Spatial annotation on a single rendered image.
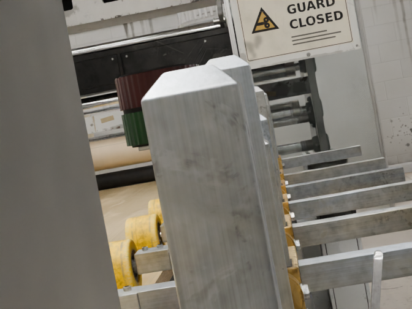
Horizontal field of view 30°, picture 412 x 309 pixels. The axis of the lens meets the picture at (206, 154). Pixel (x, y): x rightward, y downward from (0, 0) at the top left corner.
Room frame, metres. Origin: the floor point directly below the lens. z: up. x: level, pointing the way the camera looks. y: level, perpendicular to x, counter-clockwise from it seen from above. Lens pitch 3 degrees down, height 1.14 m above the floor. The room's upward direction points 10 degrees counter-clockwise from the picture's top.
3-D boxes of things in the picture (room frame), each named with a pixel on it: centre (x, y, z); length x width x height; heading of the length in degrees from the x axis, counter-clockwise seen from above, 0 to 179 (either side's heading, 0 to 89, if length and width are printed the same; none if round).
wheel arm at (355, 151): (2.32, -0.21, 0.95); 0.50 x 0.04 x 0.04; 84
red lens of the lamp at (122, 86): (0.54, 0.02, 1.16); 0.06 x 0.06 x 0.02
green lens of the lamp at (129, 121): (0.54, 0.02, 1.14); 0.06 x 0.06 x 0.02
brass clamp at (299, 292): (0.81, -0.05, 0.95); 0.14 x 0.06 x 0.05; 174
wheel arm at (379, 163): (1.81, -0.23, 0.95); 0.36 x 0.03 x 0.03; 84
